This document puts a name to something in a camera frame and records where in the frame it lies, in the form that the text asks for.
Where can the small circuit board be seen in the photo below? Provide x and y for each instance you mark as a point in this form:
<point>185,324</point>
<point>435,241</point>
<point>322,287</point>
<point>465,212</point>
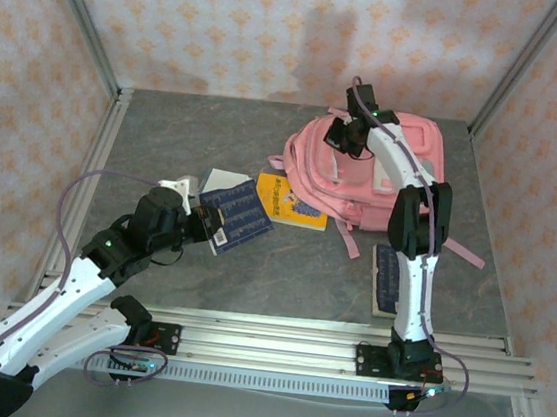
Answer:
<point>423,393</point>
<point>140,365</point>

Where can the yellow paperback book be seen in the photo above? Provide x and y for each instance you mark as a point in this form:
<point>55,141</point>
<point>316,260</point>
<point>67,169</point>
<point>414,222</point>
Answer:
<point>284,199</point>

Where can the aluminium frame post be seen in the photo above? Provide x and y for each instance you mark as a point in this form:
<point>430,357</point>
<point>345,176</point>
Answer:
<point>521,65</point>
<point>79,15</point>

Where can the pink backpack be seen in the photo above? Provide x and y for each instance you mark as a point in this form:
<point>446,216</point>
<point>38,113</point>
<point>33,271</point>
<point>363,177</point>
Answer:
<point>391,191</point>

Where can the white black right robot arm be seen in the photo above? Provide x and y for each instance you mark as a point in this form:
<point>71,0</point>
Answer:
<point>414,294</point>

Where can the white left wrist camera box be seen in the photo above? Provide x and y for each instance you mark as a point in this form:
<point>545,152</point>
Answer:
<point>178,186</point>

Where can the blue paperback book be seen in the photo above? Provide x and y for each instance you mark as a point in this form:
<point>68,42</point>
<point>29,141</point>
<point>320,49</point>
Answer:
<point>386,281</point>
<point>247,215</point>

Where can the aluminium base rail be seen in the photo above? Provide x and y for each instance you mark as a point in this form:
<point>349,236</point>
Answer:
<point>268,343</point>

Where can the aluminium side rail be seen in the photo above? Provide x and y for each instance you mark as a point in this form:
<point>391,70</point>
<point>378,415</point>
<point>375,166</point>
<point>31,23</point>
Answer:
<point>99,148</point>

